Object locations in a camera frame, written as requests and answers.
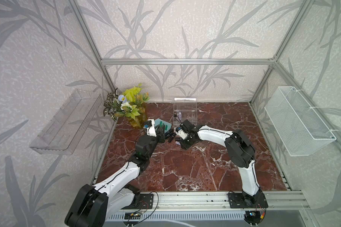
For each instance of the clear acrylic lipstick organizer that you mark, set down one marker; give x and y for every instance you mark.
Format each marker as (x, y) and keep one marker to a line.
(188, 106)

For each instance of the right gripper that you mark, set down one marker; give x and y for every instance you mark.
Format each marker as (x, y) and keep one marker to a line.
(184, 146)

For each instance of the aluminium front rail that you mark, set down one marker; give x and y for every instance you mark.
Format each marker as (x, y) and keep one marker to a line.
(218, 201)

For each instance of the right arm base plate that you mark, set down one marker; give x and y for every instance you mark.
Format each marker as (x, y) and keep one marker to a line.
(245, 201)

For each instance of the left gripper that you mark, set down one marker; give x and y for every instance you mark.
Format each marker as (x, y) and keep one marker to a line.
(160, 136)

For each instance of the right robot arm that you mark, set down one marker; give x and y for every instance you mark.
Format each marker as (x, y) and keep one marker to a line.
(240, 149)

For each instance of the artificial plant in vase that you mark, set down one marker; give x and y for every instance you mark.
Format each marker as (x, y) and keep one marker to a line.
(130, 104)

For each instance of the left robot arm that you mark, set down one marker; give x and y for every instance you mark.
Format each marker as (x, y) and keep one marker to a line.
(94, 204)

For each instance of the teal dustpan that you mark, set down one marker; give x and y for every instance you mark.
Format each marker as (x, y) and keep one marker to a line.
(157, 121)

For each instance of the clear plastic wall shelf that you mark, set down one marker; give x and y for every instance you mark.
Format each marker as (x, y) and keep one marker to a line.
(65, 130)

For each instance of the black gold lipstick tube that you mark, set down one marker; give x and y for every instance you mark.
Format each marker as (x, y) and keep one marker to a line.
(169, 132)

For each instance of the white wire mesh basket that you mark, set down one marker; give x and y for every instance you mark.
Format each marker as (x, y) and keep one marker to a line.
(300, 127)

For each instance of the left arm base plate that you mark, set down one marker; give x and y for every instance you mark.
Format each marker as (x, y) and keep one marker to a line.
(142, 201)

